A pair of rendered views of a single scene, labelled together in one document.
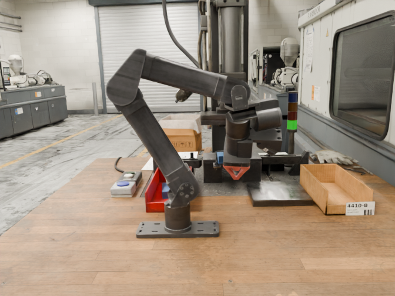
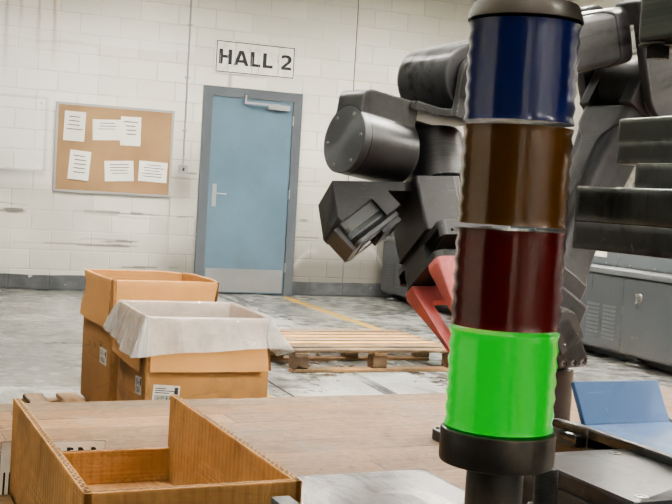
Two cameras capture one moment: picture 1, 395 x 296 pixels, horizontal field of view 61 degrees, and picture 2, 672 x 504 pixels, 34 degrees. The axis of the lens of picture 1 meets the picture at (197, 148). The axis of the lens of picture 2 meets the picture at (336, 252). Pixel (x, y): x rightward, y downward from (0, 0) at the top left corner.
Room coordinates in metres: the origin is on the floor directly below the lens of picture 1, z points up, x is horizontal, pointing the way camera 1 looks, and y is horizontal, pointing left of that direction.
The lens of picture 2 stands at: (1.60, -0.59, 1.13)
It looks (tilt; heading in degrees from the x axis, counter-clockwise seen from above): 3 degrees down; 154
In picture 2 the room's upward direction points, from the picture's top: 3 degrees clockwise
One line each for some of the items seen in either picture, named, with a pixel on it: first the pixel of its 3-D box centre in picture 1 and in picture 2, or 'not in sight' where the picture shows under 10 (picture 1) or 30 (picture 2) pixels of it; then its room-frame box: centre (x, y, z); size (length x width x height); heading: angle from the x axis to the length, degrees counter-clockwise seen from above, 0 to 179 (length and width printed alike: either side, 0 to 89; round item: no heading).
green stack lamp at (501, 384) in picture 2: (291, 124); (501, 377); (1.29, -0.37, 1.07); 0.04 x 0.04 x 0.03
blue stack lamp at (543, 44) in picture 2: (293, 97); (521, 74); (1.29, -0.37, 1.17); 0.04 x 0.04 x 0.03
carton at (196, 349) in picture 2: not in sight; (192, 371); (-2.48, 0.83, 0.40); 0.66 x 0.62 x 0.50; 176
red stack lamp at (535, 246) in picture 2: (292, 115); (508, 277); (1.29, -0.37, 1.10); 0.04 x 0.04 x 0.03
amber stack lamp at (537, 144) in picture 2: (293, 106); (514, 176); (1.29, -0.37, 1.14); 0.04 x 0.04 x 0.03
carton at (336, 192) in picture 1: (332, 188); (129, 495); (0.94, -0.40, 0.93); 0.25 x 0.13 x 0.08; 178
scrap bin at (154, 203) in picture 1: (171, 187); not in sight; (0.99, 0.09, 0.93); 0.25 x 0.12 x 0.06; 178
